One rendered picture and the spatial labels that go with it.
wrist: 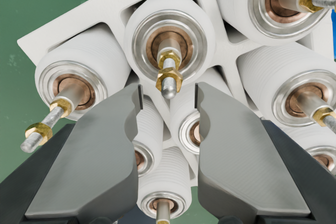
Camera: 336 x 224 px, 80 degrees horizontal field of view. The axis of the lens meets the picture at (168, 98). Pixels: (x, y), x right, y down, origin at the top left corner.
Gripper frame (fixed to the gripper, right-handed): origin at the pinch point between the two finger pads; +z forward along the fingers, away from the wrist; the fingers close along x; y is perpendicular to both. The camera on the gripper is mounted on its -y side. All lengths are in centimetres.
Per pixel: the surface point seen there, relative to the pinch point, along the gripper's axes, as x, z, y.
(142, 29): -2.4, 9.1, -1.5
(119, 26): -6.4, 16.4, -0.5
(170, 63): 0.2, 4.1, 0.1
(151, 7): -1.5, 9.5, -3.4
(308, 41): 19.0, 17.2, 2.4
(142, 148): -3.9, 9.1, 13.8
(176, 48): 0.7, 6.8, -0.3
